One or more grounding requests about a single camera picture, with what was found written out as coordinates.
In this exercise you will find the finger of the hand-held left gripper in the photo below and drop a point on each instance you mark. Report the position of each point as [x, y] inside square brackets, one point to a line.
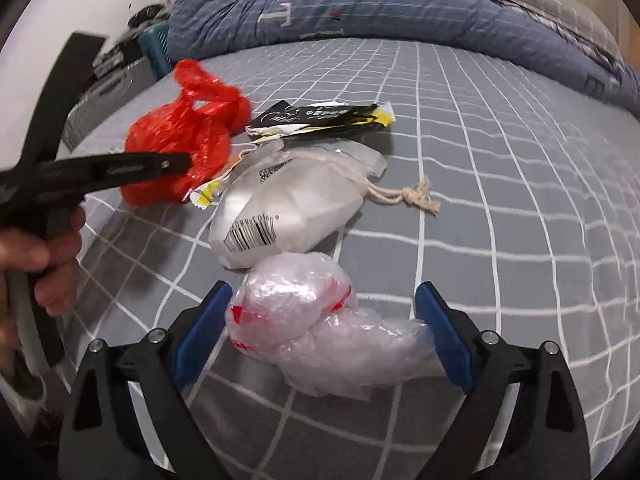
[140, 166]

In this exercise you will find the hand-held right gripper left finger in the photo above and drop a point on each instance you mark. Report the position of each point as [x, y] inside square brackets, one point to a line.
[200, 330]

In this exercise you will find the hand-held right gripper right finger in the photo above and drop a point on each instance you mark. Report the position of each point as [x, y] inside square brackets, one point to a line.
[445, 330]

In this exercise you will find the red plastic bag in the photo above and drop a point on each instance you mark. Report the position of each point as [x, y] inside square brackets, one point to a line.
[165, 130]

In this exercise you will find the clear bubble wrap bundle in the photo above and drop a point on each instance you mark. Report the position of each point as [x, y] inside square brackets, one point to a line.
[300, 320]

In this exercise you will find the person's left hand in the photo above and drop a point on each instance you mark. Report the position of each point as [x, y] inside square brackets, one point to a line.
[30, 252]

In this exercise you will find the grey suitcase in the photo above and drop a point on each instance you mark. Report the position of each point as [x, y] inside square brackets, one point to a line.
[110, 90]

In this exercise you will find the teal suitcase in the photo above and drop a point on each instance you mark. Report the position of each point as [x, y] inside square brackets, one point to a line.
[156, 47]

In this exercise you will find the bed with grey checked sheet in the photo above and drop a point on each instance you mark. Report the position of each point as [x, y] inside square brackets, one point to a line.
[500, 185]

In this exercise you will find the black snack wrapper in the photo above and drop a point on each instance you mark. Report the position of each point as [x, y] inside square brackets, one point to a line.
[310, 115]

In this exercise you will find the blue striped duvet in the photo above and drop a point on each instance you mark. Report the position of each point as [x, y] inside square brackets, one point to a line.
[350, 5]

